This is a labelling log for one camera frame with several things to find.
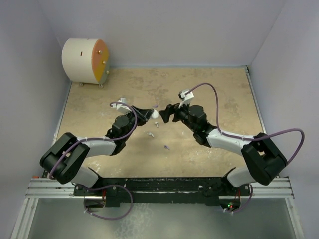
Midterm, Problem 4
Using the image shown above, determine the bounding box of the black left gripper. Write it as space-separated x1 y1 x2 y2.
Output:
122 105 153 141

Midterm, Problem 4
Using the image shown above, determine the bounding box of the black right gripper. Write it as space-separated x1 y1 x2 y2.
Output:
159 99 197 132

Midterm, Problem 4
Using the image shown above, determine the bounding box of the white charging case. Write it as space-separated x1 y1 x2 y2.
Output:
151 109 159 119

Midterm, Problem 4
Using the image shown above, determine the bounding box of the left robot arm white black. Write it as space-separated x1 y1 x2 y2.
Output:
39 101 159 195

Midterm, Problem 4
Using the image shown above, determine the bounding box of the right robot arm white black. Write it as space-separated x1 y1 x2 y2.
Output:
159 103 288 195

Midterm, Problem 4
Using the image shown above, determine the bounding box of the white cylinder orange face fixture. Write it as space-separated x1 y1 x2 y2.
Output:
61 38 110 88

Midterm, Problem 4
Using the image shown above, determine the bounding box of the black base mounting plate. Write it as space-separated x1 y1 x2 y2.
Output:
74 177 251 207

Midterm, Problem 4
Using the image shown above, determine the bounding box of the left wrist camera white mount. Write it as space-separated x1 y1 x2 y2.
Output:
111 97 131 114

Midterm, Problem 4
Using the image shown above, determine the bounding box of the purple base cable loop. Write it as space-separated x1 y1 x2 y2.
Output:
83 183 135 220

